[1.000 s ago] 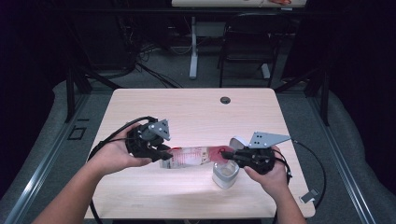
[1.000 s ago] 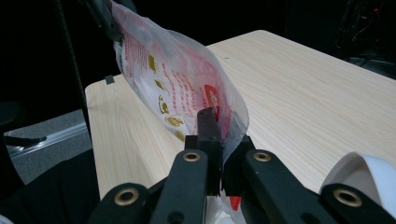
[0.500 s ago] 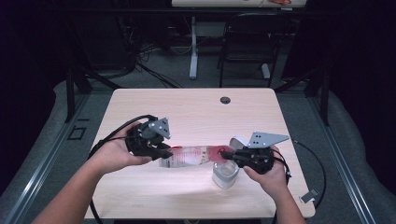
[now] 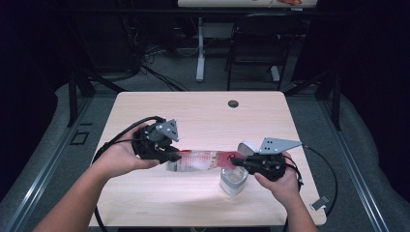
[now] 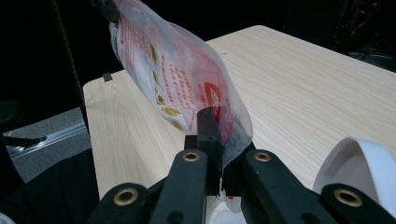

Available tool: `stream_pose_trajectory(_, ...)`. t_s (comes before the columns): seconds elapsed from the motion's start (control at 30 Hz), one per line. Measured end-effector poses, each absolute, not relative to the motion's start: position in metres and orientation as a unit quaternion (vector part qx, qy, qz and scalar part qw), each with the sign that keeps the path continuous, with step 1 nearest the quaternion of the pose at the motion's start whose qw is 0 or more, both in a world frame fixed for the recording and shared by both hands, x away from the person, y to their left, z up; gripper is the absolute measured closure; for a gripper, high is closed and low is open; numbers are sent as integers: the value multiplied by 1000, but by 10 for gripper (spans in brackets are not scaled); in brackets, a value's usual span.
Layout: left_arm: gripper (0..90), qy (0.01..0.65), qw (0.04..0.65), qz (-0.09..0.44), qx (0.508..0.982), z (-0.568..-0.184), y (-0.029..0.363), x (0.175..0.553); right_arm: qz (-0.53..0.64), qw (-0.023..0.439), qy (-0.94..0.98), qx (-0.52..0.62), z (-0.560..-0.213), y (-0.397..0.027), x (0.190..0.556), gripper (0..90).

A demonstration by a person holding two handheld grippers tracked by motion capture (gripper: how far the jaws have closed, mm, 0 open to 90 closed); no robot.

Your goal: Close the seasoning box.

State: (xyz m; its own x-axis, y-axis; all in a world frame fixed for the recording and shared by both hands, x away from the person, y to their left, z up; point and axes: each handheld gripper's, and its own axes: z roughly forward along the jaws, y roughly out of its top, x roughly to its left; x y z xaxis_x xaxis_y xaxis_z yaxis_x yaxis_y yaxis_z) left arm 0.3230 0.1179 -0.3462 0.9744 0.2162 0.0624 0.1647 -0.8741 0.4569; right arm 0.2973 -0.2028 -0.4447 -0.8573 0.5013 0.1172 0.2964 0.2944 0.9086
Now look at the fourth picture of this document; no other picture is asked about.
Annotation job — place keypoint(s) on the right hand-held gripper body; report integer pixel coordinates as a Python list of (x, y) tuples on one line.
[(270, 164)]

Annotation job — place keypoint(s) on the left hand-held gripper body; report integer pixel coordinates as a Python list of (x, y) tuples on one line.
[(150, 145)]

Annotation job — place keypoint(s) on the white plastic container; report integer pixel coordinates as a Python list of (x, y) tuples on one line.
[(232, 185)]

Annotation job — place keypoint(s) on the white red refill pouch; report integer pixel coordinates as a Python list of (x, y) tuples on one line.
[(199, 161)]

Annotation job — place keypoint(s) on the person's right hand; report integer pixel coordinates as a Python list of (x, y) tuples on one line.
[(286, 190)]

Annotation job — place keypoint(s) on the person's left hand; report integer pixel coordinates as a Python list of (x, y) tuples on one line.
[(119, 158)]

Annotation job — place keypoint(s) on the grey tape strip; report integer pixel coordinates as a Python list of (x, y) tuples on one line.
[(320, 203)]

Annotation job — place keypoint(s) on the square floor outlet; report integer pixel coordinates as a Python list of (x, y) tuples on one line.
[(79, 138)]

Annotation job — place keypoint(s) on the black metal stand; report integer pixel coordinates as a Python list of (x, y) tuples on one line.
[(336, 106), (72, 103)]

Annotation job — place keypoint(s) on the white desk leg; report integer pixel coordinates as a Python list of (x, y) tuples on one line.
[(200, 64), (275, 73)]

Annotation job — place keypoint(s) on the black folding chair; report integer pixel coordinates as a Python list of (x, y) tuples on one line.
[(257, 42)]

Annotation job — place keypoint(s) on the light wooden desk top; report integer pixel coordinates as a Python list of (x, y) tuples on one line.
[(225, 3)]

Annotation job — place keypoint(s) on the orange thing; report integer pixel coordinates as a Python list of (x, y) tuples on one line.
[(290, 1)]

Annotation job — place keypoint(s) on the metal floor rail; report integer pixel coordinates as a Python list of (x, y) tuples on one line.
[(41, 174), (357, 174)]

